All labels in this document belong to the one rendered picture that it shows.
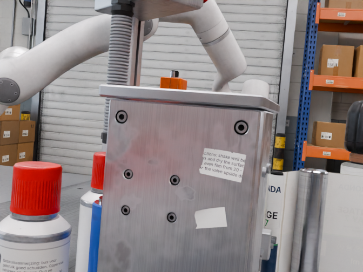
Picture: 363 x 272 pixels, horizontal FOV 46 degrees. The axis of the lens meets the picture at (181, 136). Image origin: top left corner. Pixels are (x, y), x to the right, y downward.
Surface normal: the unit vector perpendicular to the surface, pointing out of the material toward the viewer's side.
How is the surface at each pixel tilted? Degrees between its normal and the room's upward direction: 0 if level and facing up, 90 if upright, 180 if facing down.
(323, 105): 90
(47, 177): 90
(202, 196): 90
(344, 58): 91
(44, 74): 108
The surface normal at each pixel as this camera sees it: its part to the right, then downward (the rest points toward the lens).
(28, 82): 0.58, 0.32
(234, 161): -0.29, 0.03
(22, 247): 0.04, 0.06
